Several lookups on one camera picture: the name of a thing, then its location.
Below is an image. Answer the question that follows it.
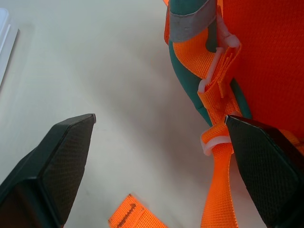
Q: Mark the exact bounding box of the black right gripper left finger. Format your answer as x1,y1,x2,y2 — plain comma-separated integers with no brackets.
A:
0,113,96,228

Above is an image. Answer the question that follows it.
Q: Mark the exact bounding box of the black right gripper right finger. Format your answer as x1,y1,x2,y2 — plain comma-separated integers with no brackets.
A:
224,114,304,228

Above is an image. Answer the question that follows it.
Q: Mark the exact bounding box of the orange and teal backpack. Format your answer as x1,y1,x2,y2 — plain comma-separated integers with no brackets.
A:
108,0,304,228

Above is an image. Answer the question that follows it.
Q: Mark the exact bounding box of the clear plastic container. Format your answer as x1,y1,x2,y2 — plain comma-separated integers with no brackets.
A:
0,7,20,86

